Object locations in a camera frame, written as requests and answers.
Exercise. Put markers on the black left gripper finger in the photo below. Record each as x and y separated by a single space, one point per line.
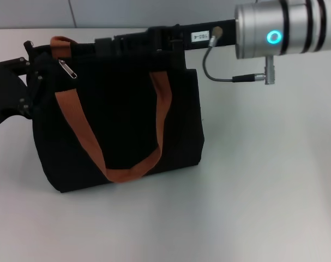
27 109
23 62

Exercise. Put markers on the silver metal zipper pull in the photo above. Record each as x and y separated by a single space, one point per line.
68 69

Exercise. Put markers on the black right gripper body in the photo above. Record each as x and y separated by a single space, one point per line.
225 32

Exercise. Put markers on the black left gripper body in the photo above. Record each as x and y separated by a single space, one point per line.
4 90

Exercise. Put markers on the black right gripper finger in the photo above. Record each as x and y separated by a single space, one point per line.
103 45
135 35

